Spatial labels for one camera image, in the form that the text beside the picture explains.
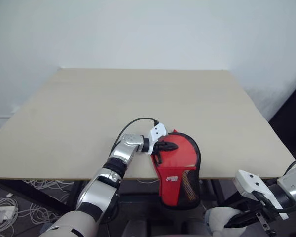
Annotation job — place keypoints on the black red paddle case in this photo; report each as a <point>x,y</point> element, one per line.
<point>172,187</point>

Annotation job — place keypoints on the white power adapter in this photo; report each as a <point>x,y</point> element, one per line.
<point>2,214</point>

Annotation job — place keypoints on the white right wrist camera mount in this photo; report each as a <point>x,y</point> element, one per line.
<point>249,182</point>

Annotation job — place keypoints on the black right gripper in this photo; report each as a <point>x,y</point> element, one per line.
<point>267,222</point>

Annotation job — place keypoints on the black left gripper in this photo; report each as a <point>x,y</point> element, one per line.
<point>158,146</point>

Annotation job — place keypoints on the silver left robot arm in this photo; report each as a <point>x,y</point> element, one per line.
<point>123,153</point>

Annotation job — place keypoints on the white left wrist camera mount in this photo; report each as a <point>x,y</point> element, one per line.
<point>158,130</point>

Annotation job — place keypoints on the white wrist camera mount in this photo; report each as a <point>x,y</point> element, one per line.
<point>158,130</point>
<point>249,182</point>

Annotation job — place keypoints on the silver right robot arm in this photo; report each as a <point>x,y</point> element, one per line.
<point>294,180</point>

